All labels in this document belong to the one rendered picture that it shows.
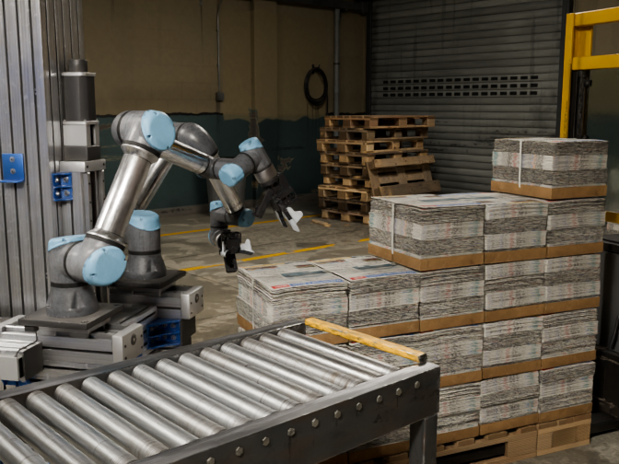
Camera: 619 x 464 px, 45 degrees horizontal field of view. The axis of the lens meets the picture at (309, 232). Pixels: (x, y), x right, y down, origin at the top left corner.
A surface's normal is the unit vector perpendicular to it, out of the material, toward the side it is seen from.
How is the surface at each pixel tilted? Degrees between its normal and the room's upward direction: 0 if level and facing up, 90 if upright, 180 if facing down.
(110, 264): 97
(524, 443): 90
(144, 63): 90
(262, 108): 90
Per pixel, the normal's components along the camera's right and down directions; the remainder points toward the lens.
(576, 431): 0.41, 0.15
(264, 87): 0.66, 0.12
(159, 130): 0.80, -0.01
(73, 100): -0.23, 0.16
